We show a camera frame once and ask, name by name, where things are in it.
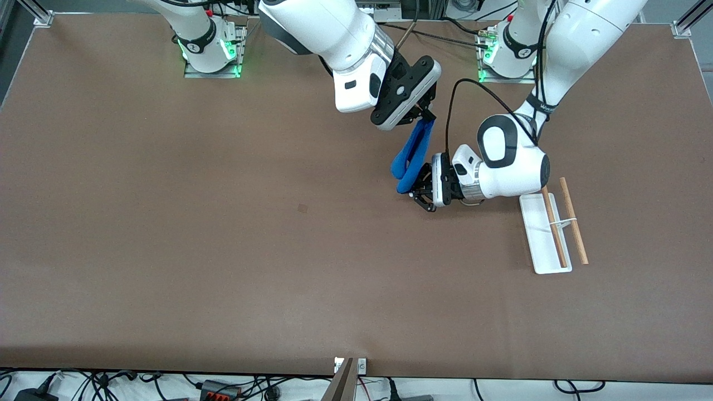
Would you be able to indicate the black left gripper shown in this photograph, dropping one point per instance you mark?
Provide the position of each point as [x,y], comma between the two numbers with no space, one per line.
[449,185]

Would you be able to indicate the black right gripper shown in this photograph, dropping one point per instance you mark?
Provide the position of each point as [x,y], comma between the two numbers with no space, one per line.
[427,107]

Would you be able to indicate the blue towel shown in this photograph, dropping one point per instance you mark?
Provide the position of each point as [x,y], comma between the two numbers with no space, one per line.
[412,159]

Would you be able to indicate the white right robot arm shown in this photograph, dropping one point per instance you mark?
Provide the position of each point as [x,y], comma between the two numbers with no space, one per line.
[323,28]

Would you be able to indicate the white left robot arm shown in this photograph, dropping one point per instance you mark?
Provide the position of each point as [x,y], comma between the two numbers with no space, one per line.
[512,161]

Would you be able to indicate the white rack with wooden bars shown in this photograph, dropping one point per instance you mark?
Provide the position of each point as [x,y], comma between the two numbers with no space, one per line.
[543,239]

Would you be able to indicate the white socket strip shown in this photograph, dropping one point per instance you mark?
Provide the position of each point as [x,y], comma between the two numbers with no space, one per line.
[387,8]

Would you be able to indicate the black red power strip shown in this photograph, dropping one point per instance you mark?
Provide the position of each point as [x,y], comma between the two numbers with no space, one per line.
[220,390]

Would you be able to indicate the black power adapter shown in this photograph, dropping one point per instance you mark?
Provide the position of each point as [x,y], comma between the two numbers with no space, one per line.
[33,395]

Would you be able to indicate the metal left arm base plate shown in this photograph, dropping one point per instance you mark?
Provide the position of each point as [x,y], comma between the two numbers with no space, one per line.
[496,79]

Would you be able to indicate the dark aluminium frame post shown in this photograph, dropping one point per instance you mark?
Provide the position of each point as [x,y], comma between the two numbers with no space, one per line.
[439,8]

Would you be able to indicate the small metal mount bracket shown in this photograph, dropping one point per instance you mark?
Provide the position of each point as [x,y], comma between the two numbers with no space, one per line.
[362,366]

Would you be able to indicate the grey camera mount beam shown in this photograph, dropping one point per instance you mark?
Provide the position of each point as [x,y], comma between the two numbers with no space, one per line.
[341,387]

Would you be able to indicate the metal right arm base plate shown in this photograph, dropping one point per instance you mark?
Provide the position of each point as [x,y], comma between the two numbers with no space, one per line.
[192,71]

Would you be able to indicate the aluminium table corner bracket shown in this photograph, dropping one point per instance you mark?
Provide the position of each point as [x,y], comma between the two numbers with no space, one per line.
[43,19]
[682,29]

